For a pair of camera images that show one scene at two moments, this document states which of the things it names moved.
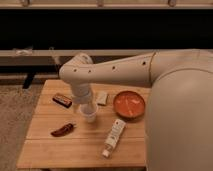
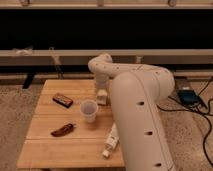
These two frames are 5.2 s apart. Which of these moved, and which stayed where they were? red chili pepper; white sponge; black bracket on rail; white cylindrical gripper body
Moved: white cylindrical gripper body
Stayed: black bracket on rail; red chili pepper; white sponge
